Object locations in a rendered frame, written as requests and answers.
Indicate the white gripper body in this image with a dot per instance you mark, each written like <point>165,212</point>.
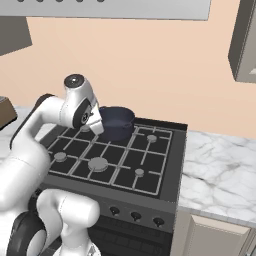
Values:
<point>96,124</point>

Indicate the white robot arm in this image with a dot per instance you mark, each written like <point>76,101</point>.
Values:
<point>23,166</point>

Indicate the dark blue pot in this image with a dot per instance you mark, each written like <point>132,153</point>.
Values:
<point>116,128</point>

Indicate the black gas stove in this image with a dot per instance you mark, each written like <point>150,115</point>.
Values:
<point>110,160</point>

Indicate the black stove knob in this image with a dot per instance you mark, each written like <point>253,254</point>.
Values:
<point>114,210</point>
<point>158,221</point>
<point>135,216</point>

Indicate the brown wooden box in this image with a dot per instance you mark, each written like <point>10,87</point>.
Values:
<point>6,113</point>

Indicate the grey range hood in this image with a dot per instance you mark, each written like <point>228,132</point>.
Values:
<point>110,8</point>

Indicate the black oven door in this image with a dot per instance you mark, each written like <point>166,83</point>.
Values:
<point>133,240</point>

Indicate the beige base cupboard door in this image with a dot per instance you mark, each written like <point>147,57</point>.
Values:
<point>215,238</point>
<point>252,245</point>

